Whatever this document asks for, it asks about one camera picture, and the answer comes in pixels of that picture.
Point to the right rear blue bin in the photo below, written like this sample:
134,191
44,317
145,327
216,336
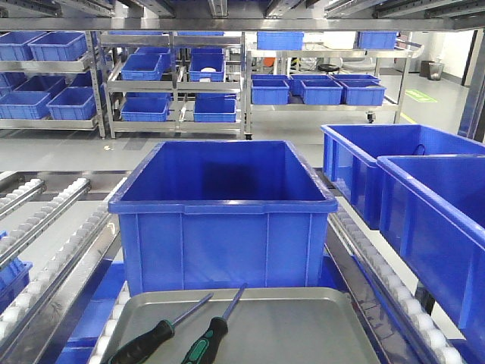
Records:
351,152

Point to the silver metal tray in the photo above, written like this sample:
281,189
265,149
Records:
268,325

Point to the right front blue bin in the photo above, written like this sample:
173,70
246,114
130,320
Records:
432,214

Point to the green black handle screwdriver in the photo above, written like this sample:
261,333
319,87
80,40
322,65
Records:
204,349

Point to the centre blue plastic bin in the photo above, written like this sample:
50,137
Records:
218,214

